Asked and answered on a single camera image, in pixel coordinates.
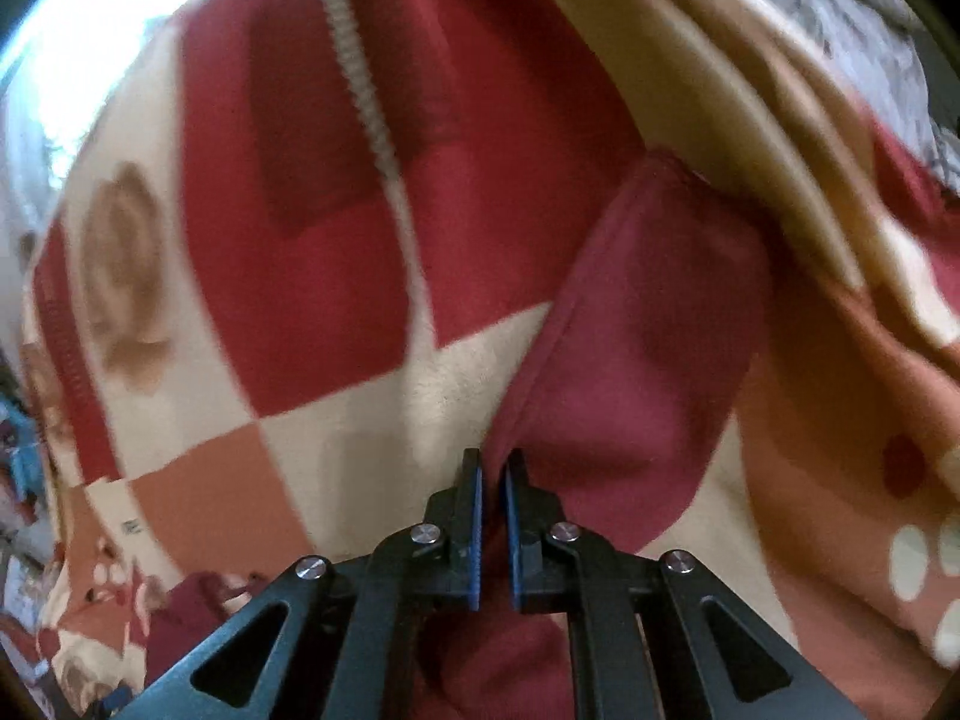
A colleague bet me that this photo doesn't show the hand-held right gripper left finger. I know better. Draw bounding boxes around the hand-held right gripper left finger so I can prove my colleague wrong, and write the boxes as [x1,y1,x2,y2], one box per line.
[94,448,482,720]

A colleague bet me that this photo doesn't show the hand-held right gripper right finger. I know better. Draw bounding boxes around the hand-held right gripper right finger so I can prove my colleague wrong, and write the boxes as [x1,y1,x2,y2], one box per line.
[501,448,867,720]

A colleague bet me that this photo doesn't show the maroon sweatshirt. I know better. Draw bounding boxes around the maroon sweatshirt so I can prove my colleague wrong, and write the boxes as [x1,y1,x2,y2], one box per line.
[146,150,775,720]

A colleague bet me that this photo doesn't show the checked rose printed blanket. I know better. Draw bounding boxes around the checked rose printed blanket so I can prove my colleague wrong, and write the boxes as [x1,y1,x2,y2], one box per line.
[0,0,960,720]

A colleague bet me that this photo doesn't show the grey floral bedsheet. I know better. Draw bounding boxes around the grey floral bedsheet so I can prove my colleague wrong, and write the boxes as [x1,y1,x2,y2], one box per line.
[709,0,960,192]

